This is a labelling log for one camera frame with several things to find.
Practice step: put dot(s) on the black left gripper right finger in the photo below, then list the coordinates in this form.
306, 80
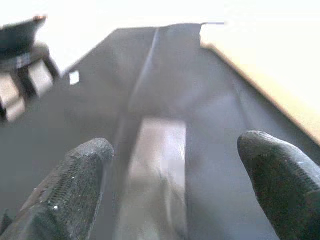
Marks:
287, 190

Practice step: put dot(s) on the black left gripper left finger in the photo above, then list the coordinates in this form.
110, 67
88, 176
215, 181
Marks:
67, 195

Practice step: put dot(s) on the clear tape strip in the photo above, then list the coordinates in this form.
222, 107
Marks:
160, 155

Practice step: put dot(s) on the small white sticker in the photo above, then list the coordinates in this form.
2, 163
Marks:
74, 78

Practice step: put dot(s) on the black round stool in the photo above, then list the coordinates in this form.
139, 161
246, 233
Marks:
27, 65

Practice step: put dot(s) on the black table cloth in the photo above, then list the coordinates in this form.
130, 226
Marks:
175, 75

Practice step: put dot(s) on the black wok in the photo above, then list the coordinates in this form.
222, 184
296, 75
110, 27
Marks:
17, 40

